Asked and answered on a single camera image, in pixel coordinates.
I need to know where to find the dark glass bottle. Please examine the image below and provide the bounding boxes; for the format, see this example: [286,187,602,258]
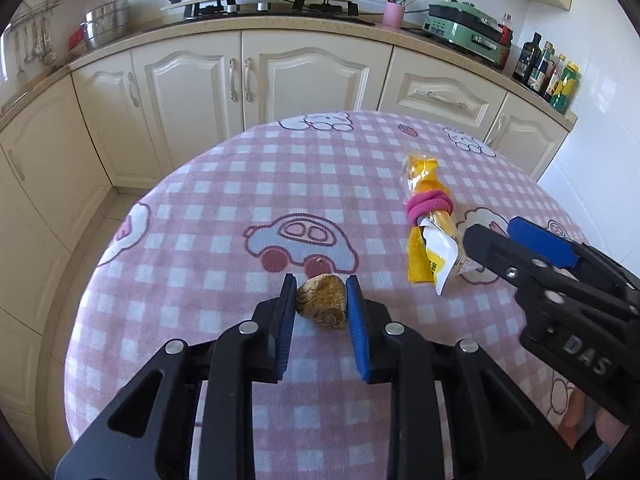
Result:
[512,32,543,83]

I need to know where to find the cream kitchen base cabinets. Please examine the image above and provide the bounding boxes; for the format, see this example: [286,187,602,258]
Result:
[0,15,578,461]

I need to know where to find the pink utensil holder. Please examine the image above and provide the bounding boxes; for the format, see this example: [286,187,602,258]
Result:
[381,0,426,29]

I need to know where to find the pink checked tablecloth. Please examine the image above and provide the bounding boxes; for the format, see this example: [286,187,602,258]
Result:
[62,110,611,480]

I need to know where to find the pink hair tie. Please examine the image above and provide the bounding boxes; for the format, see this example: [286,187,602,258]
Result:
[404,189,455,228]

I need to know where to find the green electric grill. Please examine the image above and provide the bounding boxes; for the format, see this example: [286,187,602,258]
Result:
[422,0,513,68]

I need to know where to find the black gas stove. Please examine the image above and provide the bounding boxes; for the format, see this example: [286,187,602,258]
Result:
[160,0,376,28]

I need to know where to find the hanging steel utensils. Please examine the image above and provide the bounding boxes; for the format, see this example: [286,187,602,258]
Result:
[7,2,63,78]

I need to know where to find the brown lump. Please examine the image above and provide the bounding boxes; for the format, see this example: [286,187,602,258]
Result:
[296,272,349,331]

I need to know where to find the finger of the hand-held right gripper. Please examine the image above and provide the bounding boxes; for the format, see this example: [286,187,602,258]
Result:
[507,216,640,306]
[464,225,576,311]

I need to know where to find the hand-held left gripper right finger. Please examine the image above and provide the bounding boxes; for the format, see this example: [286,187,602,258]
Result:
[346,274,586,480]

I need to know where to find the dark sauce bottle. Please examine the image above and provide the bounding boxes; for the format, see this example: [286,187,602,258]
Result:
[531,42,556,93]

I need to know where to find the yellow green bottle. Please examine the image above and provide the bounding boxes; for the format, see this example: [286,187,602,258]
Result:
[550,62,581,115]

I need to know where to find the brown sauce bottle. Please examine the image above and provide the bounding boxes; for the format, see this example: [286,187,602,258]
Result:
[544,52,568,103]

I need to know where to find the yellow snack packet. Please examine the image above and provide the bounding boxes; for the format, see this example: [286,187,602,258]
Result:
[400,154,473,297]

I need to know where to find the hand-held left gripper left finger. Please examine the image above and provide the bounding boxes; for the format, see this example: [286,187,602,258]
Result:
[55,274,299,480]

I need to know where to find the person's right hand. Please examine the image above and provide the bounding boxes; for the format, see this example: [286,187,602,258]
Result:
[556,389,630,450]

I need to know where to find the steel pot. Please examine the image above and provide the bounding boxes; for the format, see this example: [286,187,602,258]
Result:
[80,0,132,51]

